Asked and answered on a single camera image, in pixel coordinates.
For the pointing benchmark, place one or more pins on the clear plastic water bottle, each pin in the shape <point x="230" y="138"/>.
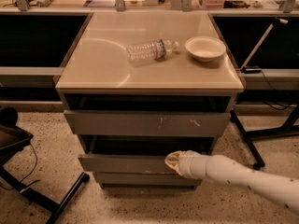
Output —
<point x="155" y="50"/>

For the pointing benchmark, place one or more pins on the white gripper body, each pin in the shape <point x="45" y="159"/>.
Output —
<point x="189" y="164"/>

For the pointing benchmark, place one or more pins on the black stand left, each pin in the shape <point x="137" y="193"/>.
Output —
<point x="14" y="139"/>

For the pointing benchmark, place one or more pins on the grey bottom drawer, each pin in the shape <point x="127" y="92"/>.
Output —
<point x="144" y="179"/>

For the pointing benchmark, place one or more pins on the black stand right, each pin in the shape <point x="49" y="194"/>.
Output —
<point x="288" y="128"/>

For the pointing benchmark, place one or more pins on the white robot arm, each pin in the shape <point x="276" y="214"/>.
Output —
<point x="222" y="170"/>

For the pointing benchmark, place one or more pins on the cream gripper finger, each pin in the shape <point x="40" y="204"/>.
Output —
<point x="172" y="161"/>

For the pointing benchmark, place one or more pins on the black stand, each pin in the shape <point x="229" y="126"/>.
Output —
<point x="14" y="139"/>
<point x="288" y="128"/>

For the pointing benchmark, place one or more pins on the grey drawer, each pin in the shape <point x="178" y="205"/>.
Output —
<point x="147" y="123"/>
<point x="138" y="155"/>
<point x="144" y="179"/>

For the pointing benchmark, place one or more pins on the white bowl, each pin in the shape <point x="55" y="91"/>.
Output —
<point x="204" y="48"/>

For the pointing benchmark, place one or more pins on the white rod with black base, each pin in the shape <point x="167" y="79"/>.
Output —
<point x="244" y="67"/>

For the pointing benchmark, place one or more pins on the grey top drawer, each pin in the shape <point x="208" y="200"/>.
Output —
<point x="147" y="123"/>

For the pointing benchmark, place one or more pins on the grey drawer cabinet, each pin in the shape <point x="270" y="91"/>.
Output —
<point x="99" y="77"/>

